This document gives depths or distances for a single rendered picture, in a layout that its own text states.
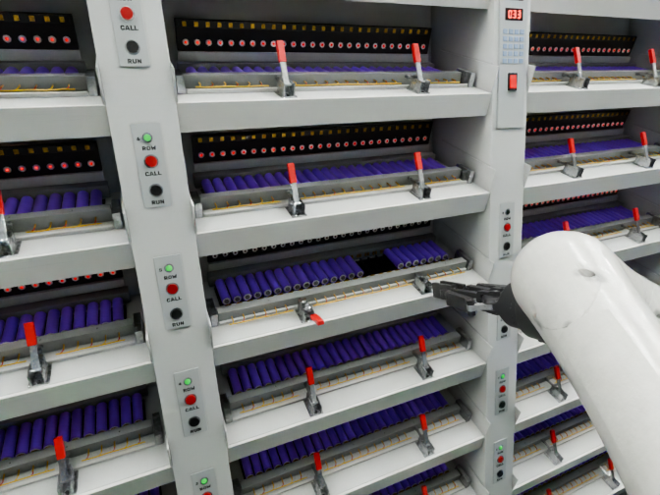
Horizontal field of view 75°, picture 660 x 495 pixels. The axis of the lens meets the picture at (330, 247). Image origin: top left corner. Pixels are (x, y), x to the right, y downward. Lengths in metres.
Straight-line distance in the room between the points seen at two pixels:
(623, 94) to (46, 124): 1.18
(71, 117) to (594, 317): 0.67
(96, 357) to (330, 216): 0.45
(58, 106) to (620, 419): 0.71
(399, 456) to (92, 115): 0.92
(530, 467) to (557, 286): 1.03
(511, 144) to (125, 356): 0.84
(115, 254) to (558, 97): 0.94
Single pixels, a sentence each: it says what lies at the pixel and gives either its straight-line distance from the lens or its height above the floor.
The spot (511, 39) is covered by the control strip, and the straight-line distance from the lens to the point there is 1.01.
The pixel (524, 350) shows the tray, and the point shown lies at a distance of 1.18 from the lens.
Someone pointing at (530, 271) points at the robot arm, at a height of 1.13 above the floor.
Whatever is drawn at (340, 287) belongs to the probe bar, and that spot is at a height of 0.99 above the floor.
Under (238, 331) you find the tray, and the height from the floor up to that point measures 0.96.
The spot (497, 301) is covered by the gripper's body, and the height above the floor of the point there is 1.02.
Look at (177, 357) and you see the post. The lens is 0.78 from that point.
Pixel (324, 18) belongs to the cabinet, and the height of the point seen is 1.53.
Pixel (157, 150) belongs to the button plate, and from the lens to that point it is 0.70.
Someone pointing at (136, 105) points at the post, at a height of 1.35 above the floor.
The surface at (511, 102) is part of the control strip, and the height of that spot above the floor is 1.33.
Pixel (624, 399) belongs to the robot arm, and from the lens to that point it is 0.41.
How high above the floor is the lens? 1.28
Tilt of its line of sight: 14 degrees down
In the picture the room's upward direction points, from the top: 4 degrees counter-clockwise
